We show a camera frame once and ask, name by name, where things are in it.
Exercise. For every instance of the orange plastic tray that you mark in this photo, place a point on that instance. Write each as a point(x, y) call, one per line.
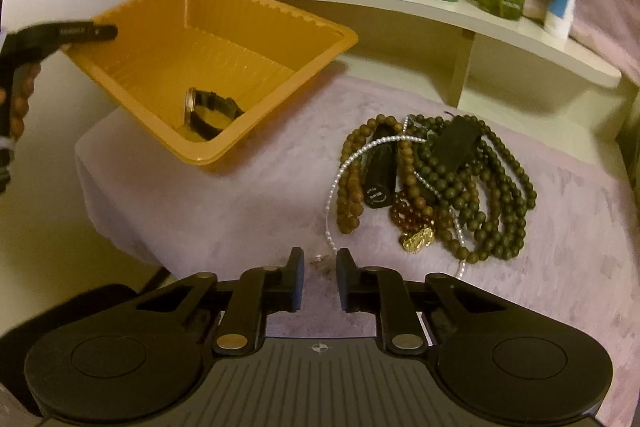
point(256, 52)

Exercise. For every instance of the person's left hand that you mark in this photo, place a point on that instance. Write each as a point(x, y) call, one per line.
point(20, 101)

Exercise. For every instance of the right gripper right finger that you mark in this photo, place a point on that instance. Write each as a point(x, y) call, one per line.
point(383, 293)

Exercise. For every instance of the cream wooden shelf unit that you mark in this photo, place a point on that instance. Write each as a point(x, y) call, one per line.
point(556, 91)

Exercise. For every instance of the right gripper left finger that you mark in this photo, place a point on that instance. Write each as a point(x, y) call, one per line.
point(246, 304)

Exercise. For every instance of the amber bead bracelet gold charm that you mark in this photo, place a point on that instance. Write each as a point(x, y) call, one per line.
point(417, 231)

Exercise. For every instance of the wristwatch with dark strap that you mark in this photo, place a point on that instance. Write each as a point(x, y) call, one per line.
point(202, 109)

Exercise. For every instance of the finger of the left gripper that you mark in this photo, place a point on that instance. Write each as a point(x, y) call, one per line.
point(44, 39)

